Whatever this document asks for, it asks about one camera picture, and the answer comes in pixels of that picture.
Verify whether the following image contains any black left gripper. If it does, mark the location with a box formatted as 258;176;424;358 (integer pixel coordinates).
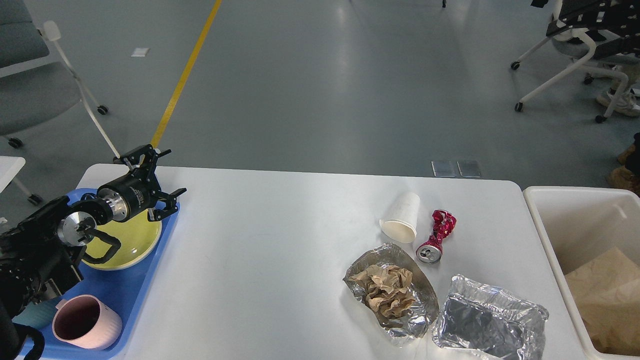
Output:
97;145;187;223

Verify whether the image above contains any yellow plastic plate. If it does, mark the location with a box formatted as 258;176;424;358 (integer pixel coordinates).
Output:
82;211;163;271

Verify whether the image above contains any pink ribbed mug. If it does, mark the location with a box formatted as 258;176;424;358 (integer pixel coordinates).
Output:
51;294;122;351

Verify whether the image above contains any white paper cup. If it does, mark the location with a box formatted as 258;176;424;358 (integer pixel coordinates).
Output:
379;192;421;244

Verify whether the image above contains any crushed red soda can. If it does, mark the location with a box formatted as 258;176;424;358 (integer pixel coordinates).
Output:
415;209;457;264

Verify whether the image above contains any brown paper bag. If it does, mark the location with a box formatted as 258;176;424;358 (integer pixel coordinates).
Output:
565;247;640;357

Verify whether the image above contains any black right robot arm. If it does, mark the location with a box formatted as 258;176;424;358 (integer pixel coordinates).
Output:
546;0;640;59

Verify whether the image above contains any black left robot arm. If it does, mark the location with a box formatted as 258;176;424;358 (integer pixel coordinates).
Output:
1;144;186;360

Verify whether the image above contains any blue plastic tray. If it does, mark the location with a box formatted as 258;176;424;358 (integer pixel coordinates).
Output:
38;213;178;360

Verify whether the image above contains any white side table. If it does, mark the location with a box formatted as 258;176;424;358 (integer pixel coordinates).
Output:
0;155;43;206

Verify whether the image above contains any grey office chair left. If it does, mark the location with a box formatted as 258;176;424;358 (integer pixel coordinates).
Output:
0;0;120;157

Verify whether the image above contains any teal yellow mug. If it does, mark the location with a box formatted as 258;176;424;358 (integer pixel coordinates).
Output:
12;298;60;330

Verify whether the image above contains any foil tray with paper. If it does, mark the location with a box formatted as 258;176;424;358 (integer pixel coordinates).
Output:
343;243;440;347

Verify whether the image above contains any crumpled brown paper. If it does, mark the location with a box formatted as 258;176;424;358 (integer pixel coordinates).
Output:
347;264;416;320

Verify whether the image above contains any crumpled aluminium foil sheet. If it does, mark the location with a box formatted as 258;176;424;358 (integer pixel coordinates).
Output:
432;274;549;360

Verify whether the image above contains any beige plastic bin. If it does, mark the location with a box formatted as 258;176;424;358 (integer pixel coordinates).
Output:
523;186;640;360

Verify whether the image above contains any person in khaki trousers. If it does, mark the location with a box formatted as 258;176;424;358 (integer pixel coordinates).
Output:
595;64;640;117

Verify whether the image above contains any white office chair right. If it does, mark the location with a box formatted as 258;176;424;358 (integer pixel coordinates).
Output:
510;30;639;124

